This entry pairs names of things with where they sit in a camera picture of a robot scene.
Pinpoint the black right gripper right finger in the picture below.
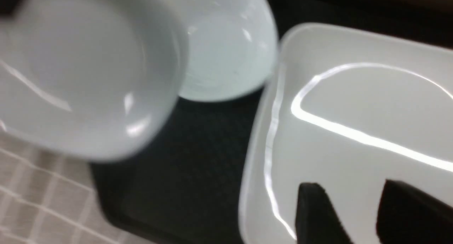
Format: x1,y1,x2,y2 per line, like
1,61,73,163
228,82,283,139
376,180,453,244

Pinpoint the large white square plate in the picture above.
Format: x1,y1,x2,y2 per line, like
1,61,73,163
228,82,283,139
239,23,452,244

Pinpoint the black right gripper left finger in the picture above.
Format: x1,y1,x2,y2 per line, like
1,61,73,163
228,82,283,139
296,182,352,244

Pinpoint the black serving tray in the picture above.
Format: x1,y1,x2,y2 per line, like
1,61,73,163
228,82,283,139
90,0,453,244

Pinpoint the white bowl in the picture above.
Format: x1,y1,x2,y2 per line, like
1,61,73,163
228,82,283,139
0,0,188,162
164,0,278,102

